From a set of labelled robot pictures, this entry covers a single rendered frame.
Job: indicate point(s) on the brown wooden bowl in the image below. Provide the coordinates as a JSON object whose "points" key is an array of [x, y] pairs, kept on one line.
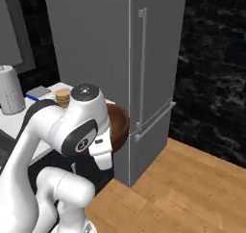
{"points": [[118, 126]]}

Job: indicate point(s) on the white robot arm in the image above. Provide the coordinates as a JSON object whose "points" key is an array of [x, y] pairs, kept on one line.
{"points": [[38, 131]]}

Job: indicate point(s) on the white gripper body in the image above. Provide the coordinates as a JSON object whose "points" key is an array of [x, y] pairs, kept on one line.
{"points": [[102, 153]]}

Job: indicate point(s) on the blue and grey sponge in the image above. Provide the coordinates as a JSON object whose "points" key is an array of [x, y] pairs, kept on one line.
{"points": [[37, 93]]}

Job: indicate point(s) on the grey fridge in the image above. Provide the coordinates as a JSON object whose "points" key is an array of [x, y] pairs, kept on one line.
{"points": [[105, 50]]}

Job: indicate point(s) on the dark sink basin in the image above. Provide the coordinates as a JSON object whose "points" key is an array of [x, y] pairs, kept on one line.
{"points": [[5, 147]]}

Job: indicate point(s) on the grey wall cupboard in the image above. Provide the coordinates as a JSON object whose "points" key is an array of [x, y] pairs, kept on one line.
{"points": [[12, 28]]}

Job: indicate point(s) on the white cylindrical jar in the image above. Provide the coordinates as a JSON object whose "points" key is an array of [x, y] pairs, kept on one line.
{"points": [[10, 89]]}

